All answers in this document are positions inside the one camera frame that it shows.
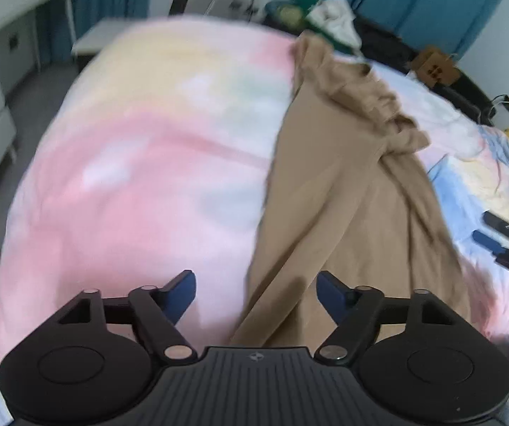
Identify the white side table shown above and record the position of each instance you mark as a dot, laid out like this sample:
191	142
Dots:
103	37

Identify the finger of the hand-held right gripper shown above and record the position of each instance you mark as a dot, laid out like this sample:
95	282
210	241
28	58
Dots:
487	239
498	223

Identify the black garment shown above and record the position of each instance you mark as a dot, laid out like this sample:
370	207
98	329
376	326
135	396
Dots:
383	40

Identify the black sofa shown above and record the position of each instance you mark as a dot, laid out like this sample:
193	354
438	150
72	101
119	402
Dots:
471	84

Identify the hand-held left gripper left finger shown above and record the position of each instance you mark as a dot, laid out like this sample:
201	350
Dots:
183	293

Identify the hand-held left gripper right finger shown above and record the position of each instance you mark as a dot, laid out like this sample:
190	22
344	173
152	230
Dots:
329	295

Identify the tan sweatpants with white print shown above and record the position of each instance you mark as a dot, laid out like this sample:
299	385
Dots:
338	177

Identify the olive yellow garment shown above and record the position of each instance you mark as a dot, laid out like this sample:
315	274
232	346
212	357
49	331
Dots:
287	13

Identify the blue curtain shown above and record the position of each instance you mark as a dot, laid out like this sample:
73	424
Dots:
112	4
414	0

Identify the brown paper bag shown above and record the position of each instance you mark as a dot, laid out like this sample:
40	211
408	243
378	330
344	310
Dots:
434	67

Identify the pile of clothes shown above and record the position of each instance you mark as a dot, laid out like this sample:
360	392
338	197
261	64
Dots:
307	2

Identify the white garment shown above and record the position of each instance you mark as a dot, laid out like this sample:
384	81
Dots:
336	20

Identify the pastel tie-dye bed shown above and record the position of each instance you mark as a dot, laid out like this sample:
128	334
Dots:
134	164

